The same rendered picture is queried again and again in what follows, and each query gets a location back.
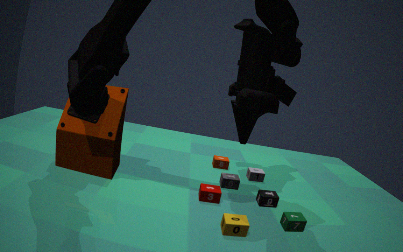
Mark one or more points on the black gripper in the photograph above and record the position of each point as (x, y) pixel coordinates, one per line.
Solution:
(251, 101)

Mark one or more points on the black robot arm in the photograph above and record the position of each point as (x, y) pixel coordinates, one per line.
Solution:
(104, 50)

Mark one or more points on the yellow block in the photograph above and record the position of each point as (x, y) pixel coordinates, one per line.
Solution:
(234, 225)

